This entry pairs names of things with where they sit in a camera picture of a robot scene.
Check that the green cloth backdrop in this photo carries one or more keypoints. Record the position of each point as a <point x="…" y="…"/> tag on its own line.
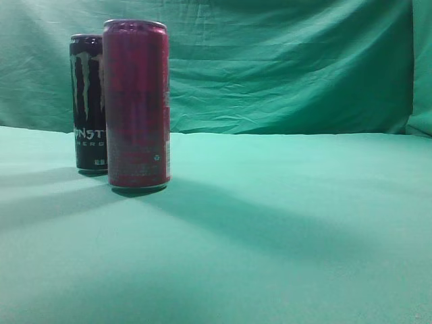
<point x="236" y="67"/>

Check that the pink energy drink can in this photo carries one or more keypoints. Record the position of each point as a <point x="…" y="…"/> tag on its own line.
<point x="136" y="86"/>

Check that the green table cloth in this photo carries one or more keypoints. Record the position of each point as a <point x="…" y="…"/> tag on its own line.
<point x="251" y="229"/>

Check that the black Monster energy can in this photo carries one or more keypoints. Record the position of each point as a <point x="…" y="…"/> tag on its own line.
<point x="86" y="67"/>

